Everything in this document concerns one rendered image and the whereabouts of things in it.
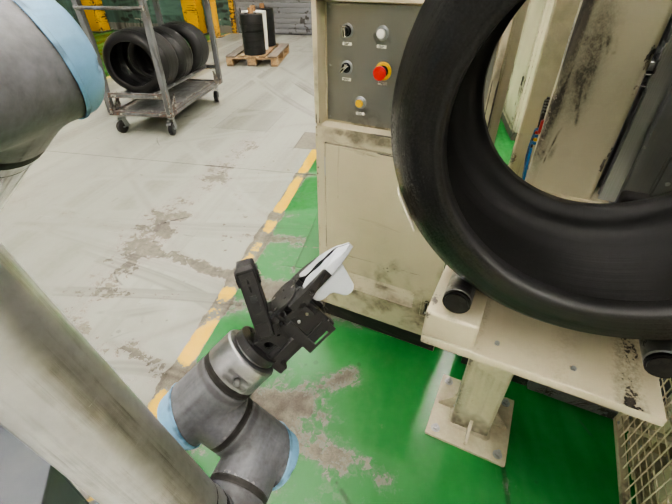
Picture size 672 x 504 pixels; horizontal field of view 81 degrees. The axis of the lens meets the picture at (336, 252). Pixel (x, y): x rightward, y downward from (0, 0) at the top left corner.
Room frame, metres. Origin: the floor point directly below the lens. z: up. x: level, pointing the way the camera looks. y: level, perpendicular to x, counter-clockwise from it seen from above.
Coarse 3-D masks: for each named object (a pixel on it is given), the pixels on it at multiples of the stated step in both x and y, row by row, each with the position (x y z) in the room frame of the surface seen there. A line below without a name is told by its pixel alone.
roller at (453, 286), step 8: (456, 280) 0.49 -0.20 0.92; (448, 288) 0.48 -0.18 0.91; (456, 288) 0.47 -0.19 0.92; (464, 288) 0.47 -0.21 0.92; (472, 288) 0.48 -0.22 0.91; (448, 296) 0.46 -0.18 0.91; (456, 296) 0.46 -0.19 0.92; (464, 296) 0.45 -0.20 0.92; (472, 296) 0.46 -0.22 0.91; (448, 304) 0.46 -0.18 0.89; (456, 304) 0.46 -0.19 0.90; (464, 304) 0.45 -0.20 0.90; (456, 312) 0.45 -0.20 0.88; (464, 312) 0.45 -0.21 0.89
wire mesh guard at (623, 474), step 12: (624, 420) 0.58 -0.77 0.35; (624, 432) 0.55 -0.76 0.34; (648, 432) 0.49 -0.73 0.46; (624, 444) 0.52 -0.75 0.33; (636, 444) 0.49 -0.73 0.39; (624, 456) 0.50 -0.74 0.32; (660, 456) 0.41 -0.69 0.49; (624, 468) 0.47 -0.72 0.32; (648, 468) 0.41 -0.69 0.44; (624, 480) 0.44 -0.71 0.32; (636, 480) 0.41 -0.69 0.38; (648, 480) 0.39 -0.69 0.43; (624, 492) 0.41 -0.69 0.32; (636, 492) 0.39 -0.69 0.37
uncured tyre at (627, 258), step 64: (448, 0) 0.49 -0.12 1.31; (512, 0) 0.44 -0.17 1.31; (448, 64) 0.47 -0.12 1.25; (448, 128) 0.71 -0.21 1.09; (448, 192) 0.46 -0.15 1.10; (512, 192) 0.67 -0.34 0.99; (448, 256) 0.46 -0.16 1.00; (512, 256) 0.56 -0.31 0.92; (576, 256) 0.57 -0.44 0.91; (640, 256) 0.53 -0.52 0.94; (576, 320) 0.37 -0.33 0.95; (640, 320) 0.34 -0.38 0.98
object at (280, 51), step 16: (240, 16) 6.76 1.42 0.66; (256, 16) 6.74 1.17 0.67; (272, 16) 7.57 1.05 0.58; (256, 32) 6.72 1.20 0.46; (272, 32) 7.54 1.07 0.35; (240, 48) 7.33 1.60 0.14; (256, 48) 6.70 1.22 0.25; (272, 48) 7.33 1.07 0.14; (288, 48) 7.76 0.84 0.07; (256, 64) 6.66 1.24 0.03; (272, 64) 6.65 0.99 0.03
